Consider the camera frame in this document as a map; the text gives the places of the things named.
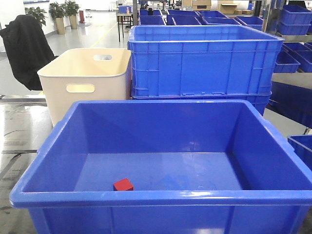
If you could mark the beige plastic basket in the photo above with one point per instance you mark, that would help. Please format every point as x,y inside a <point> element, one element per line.
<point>85,74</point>

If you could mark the potted green plant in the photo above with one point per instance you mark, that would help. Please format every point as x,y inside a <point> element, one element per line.
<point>57,12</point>

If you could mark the large blue front bin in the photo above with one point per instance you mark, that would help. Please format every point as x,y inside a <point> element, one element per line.
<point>197,167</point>

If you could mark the red cube inside bin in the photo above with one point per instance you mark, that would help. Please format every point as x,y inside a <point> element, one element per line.
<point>123,185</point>

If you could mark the large blue stacked crate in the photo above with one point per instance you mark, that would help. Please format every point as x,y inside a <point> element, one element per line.
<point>201,60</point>

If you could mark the black office chair with jacket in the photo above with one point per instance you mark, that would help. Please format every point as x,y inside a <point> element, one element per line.
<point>27,50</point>

